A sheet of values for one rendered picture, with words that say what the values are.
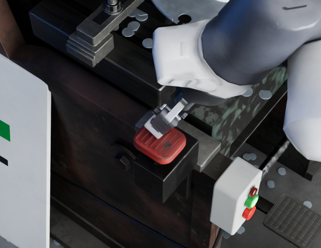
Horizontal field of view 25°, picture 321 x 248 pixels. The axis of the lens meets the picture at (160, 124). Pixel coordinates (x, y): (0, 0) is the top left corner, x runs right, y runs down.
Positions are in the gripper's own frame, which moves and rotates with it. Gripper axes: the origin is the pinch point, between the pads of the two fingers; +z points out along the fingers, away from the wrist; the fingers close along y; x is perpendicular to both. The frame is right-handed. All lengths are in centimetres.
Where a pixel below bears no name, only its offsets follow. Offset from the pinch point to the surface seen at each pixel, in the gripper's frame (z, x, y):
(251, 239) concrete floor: 71, -39, 30
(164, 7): 7.9, 12.3, 20.1
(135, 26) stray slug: 17.1, 14.4, 19.1
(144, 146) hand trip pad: 4.2, -0.8, -2.7
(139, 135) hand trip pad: 4.9, 1.0, -1.6
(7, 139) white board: 57, 20, 1
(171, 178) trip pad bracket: 9.3, -7.3, -1.2
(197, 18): 5.5, 7.0, 21.3
